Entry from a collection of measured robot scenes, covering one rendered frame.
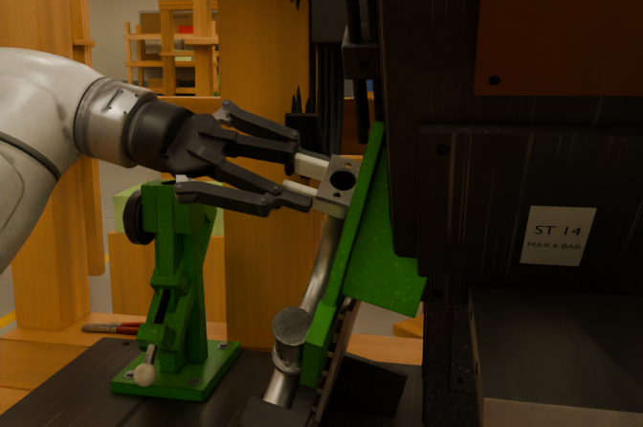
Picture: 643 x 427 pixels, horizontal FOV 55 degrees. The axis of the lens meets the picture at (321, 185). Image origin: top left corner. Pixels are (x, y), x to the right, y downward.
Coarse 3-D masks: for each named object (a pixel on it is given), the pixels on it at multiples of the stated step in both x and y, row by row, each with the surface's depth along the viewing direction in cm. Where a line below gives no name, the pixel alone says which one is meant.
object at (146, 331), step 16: (208, 208) 87; (208, 224) 88; (208, 240) 88; (176, 272) 81; (176, 288) 80; (192, 288) 83; (160, 304) 80; (192, 304) 83; (160, 320) 79; (176, 320) 81; (144, 336) 77; (160, 336) 76; (176, 336) 79; (160, 352) 80; (176, 352) 79
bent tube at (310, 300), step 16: (336, 160) 63; (352, 160) 63; (336, 176) 63; (352, 176) 63; (320, 192) 61; (336, 192) 61; (352, 192) 61; (336, 224) 66; (336, 240) 68; (320, 256) 70; (320, 272) 69; (320, 288) 69; (304, 304) 68; (272, 384) 62; (288, 384) 62; (272, 400) 61; (288, 400) 62
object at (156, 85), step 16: (128, 32) 1004; (192, 32) 996; (128, 48) 1009; (128, 64) 1010; (144, 64) 1006; (160, 64) 1003; (176, 64) 999; (192, 64) 996; (128, 80) 1019; (160, 80) 1019; (176, 80) 1040
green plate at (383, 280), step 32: (384, 128) 50; (384, 160) 52; (384, 192) 53; (352, 224) 52; (384, 224) 53; (352, 256) 54; (384, 256) 54; (352, 288) 55; (384, 288) 54; (416, 288) 54
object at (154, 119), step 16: (144, 112) 64; (160, 112) 64; (176, 112) 64; (192, 112) 67; (144, 128) 63; (160, 128) 63; (176, 128) 65; (192, 128) 66; (144, 144) 63; (160, 144) 63; (176, 144) 65; (208, 144) 65; (224, 144) 65; (144, 160) 64; (160, 160) 64; (176, 160) 64; (192, 160) 64; (192, 176) 64
